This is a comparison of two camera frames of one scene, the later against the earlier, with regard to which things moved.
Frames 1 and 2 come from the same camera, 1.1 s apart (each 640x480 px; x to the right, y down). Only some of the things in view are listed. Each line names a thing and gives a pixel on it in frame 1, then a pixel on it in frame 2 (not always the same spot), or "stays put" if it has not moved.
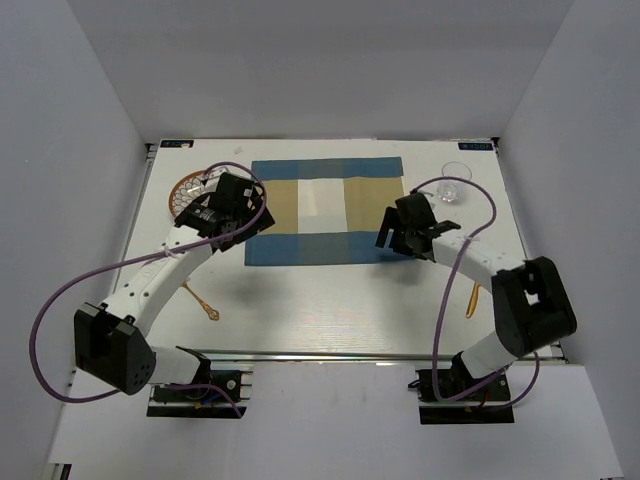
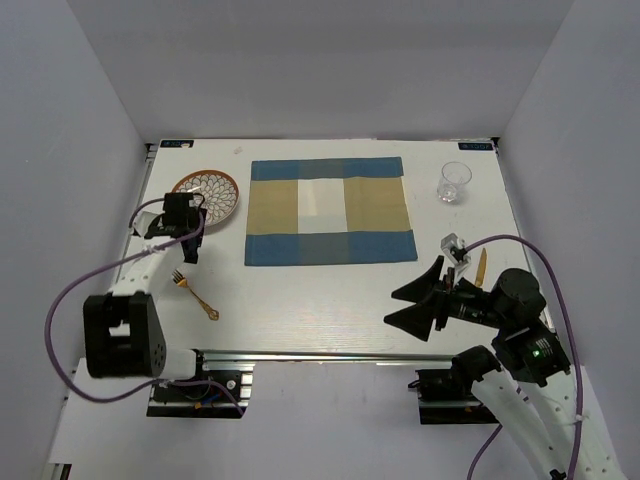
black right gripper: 392,220 -> 417,318
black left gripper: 264,221 -> 193,255
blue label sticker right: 474,146 stays put
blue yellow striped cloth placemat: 326,211 stays put
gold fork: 211,313 stays put
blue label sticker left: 176,143 stays put
